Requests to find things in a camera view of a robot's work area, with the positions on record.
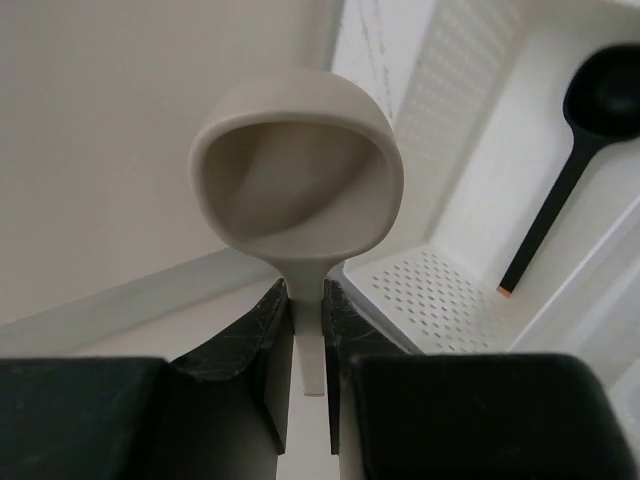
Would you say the white rectangular box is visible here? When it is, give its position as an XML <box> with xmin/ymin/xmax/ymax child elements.
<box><xmin>329</xmin><ymin>0</ymin><xmax>640</xmax><ymax>356</ymax></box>

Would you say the beige wooden spoon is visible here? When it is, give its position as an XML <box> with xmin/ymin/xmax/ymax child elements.
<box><xmin>189</xmin><ymin>69</ymin><xmax>404</xmax><ymax>397</ymax></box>

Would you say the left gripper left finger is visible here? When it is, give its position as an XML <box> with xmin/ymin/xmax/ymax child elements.
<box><xmin>1</xmin><ymin>281</ymin><xmax>293</xmax><ymax>479</ymax></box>

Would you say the black ladle spoon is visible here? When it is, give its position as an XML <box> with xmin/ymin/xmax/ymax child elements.
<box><xmin>497</xmin><ymin>43</ymin><xmax>639</xmax><ymax>296</ymax></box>

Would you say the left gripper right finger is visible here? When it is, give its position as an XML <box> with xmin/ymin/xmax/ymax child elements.
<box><xmin>322</xmin><ymin>280</ymin><xmax>625</xmax><ymax>479</ymax></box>

